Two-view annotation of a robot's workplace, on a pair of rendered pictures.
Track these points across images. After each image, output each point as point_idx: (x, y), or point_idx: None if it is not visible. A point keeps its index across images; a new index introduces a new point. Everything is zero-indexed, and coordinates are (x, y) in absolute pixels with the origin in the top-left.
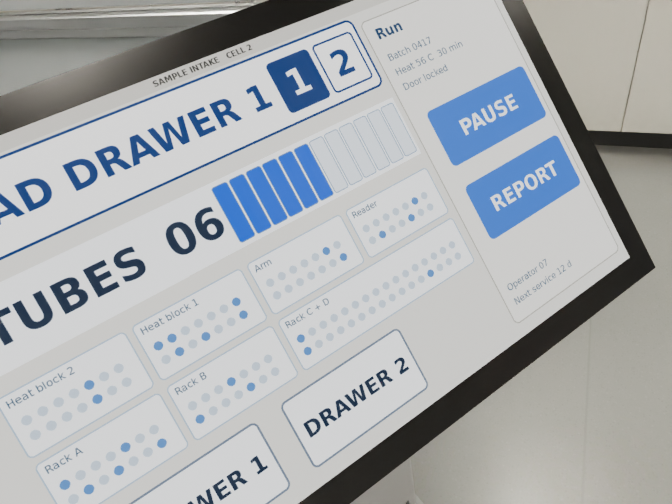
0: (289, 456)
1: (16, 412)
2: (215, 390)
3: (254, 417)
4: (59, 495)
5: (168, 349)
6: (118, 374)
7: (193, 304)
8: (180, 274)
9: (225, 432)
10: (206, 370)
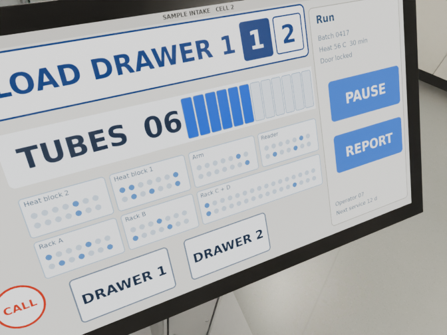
0: (179, 270)
1: (28, 209)
2: (148, 224)
3: (166, 244)
4: (44, 262)
5: (128, 193)
6: (94, 201)
7: (149, 170)
8: (146, 149)
9: (148, 248)
10: (146, 211)
